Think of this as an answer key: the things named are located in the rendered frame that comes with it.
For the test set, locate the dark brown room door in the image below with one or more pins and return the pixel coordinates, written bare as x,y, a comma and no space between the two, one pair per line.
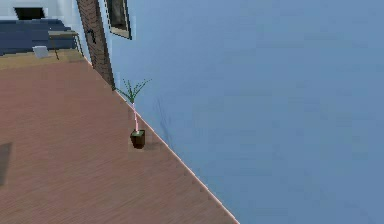
96,40

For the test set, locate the white box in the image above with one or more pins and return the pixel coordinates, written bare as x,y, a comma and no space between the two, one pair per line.
40,51

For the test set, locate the small wooden side table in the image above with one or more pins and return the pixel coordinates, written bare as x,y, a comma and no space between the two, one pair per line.
63,34

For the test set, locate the house plant in brown pot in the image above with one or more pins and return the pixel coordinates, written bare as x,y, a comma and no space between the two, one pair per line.
137,138

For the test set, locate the dark blue sofa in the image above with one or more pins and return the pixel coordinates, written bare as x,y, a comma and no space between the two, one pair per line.
26,36

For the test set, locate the dark framed wall picture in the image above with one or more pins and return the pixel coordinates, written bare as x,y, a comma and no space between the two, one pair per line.
118,15

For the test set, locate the dark window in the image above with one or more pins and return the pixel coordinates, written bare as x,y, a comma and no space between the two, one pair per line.
29,13

